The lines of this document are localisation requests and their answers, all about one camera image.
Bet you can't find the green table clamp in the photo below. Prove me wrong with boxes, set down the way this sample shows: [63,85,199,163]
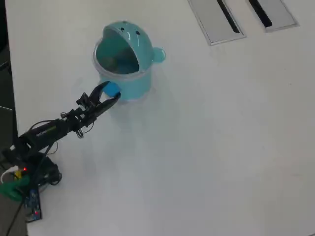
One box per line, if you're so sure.
[0,177,32,202]

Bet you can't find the blue lego block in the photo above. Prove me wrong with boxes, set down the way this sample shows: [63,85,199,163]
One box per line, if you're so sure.
[102,82,122,98]

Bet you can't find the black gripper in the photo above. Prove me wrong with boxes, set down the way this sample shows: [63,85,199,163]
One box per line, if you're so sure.
[78,81,122,126]

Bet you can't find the blue circuit board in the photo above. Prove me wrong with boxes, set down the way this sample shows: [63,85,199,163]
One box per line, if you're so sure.
[23,188,43,223]

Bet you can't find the black power cable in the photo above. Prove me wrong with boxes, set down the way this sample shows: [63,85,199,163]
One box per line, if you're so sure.
[3,201,25,236]

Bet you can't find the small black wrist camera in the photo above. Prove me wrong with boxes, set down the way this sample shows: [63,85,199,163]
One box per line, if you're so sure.
[75,92,91,108]

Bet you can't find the silver table cable cover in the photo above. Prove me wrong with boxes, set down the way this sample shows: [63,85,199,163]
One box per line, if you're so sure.
[242,0,300,33]
[187,0,247,47]

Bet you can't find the teal whale-shaped bin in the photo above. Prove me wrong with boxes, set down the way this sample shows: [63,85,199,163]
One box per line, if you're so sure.
[93,21,167,103]

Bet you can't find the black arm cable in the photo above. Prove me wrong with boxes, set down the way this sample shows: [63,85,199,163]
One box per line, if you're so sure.
[60,112,95,140]

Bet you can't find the dark grey box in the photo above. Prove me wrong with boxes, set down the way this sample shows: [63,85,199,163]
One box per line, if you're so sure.
[0,105,18,148]

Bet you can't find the white cable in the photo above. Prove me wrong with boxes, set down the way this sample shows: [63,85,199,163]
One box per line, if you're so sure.
[0,166,20,184]

